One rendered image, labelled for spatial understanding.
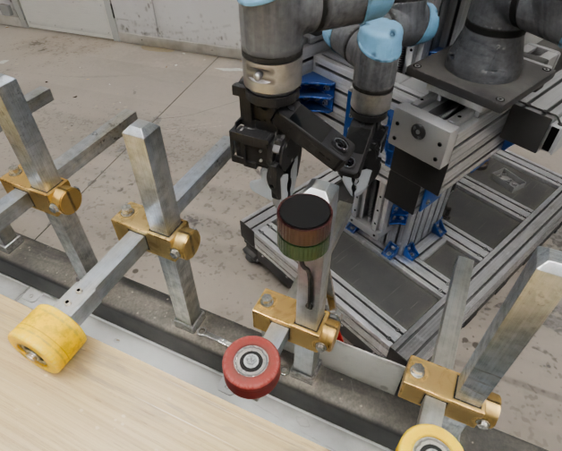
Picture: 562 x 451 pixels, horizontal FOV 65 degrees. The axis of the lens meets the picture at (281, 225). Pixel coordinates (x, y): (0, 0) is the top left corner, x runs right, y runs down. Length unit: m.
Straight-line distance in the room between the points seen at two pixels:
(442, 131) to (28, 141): 0.73
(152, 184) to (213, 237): 1.42
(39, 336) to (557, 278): 0.59
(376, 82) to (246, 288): 1.20
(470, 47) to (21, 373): 0.95
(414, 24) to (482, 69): 0.17
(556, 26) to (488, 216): 1.20
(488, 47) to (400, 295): 0.90
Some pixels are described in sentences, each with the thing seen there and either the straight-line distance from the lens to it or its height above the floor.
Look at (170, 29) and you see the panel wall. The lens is 3.78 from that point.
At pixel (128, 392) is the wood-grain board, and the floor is 0.90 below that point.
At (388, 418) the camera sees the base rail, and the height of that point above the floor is 0.70.
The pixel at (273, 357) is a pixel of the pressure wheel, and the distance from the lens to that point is 0.63.
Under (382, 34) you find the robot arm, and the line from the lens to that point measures 0.80.
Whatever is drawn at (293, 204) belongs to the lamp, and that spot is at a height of 1.14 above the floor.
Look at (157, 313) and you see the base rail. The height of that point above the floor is 0.70.
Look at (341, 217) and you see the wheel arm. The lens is 0.88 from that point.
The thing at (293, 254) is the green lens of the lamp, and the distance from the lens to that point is 0.48.
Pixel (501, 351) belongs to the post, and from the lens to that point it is 0.61.
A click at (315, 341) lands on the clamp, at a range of 0.71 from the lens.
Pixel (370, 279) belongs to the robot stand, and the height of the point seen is 0.21.
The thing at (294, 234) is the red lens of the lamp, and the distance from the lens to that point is 0.46.
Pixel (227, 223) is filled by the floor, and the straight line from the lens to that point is 2.10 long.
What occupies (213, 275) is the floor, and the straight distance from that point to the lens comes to 1.90.
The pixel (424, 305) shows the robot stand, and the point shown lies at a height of 0.21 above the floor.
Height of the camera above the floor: 1.46
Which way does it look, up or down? 45 degrees down
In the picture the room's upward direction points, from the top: straight up
